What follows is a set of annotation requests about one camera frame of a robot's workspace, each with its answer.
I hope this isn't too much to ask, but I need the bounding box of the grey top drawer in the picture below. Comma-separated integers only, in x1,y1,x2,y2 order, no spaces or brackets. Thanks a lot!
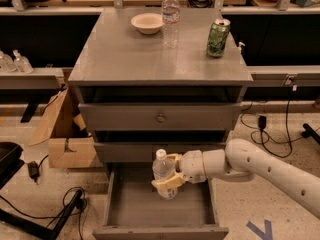
79,104,240,131

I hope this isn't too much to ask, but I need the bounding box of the right sanitizer pump bottle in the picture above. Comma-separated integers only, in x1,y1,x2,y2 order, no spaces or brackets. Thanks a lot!
13,50,33,73

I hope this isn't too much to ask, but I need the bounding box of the grey middle drawer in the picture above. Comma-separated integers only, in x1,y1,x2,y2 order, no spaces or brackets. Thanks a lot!
94,143,225,163

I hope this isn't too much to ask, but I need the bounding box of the white bowl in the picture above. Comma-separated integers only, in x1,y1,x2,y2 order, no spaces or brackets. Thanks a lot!
131,13,163,35

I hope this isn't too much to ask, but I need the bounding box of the black metal stand leg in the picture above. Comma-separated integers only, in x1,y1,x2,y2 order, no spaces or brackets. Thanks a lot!
0,187,87,240

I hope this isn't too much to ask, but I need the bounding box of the grey drawer cabinet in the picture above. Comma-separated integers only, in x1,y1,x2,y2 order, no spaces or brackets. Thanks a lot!
69,8,252,175

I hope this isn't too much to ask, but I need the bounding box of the open cardboard box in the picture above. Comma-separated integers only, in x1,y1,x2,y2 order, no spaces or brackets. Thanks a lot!
29,89,102,169

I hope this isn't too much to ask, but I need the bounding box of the black power adapter left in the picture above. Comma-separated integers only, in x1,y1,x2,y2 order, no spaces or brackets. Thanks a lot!
27,161,40,181

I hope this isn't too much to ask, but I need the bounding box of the grey open bottom drawer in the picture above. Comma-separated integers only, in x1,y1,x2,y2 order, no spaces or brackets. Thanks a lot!
93,163,229,240

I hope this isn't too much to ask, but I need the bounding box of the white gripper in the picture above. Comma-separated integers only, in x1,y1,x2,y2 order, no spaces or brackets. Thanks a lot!
151,150,204,190

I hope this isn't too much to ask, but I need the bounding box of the black chair base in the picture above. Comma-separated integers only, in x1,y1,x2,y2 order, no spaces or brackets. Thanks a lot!
0,142,24,189

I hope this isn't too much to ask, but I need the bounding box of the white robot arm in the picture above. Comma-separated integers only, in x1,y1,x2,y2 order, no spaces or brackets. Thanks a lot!
152,139,320,218

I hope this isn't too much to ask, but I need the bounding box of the sanitizer pump bottle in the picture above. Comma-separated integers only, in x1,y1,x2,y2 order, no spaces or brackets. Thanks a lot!
13,50,33,73
0,51,16,72

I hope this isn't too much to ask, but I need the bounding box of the black power adapter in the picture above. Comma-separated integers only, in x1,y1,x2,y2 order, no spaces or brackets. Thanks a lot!
258,116,267,130
27,161,40,181

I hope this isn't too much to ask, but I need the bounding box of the small white pump bottle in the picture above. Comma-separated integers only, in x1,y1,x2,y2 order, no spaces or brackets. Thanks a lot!
238,42,246,55

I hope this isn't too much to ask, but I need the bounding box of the tall clear water bottle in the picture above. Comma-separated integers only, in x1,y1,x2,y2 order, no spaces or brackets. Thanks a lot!
161,0,180,48

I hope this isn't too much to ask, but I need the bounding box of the green soda can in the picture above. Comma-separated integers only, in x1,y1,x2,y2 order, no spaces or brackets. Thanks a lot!
207,18,231,57

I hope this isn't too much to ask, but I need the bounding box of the left sanitizer pump bottle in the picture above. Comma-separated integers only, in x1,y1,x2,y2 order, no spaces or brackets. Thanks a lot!
0,51,16,72

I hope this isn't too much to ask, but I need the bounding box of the black power adapter right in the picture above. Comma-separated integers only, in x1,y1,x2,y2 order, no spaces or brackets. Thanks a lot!
258,116,267,130

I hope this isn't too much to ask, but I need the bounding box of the black floor cable right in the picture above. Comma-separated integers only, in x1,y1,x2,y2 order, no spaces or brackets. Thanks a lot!
239,83,320,159

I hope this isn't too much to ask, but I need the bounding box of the small clear plastic bottle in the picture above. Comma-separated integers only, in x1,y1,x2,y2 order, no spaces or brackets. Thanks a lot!
152,149,178,200

